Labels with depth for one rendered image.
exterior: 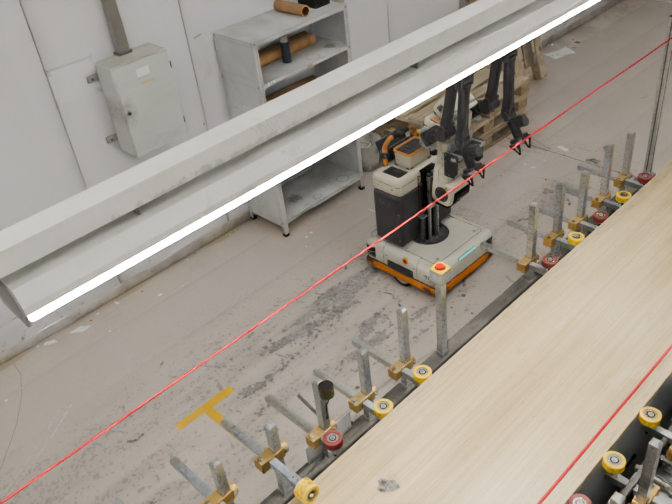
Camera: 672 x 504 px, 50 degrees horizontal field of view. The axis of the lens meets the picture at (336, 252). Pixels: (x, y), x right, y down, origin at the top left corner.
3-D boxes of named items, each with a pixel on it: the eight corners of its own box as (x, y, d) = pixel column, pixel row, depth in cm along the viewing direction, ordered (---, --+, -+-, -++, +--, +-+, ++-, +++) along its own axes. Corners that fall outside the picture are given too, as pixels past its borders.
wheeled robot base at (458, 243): (364, 265, 516) (362, 236, 502) (421, 224, 550) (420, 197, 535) (438, 302, 475) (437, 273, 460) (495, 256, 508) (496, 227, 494)
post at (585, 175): (573, 244, 413) (581, 171, 385) (576, 241, 415) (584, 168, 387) (578, 246, 411) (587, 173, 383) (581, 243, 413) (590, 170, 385)
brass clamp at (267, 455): (254, 466, 274) (252, 458, 271) (280, 444, 281) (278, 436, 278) (264, 475, 271) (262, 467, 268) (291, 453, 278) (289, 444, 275)
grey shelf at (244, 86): (250, 218, 588) (211, 32, 497) (328, 173, 636) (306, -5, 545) (286, 237, 561) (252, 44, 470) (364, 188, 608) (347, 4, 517)
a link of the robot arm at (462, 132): (466, 69, 384) (453, 77, 378) (475, 72, 381) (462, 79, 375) (463, 140, 410) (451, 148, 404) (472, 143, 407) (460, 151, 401)
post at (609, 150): (596, 216, 423) (605, 144, 395) (599, 214, 425) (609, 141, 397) (601, 218, 421) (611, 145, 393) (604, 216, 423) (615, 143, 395)
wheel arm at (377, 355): (352, 347, 337) (351, 340, 335) (357, 343, 339) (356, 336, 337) (424, 391, 311) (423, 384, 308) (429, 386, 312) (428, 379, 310)
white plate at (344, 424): (307, 463, 300) (304, 448, 294) (351, 426, 313) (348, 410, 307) (308, 464, 299) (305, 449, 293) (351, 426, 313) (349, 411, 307)
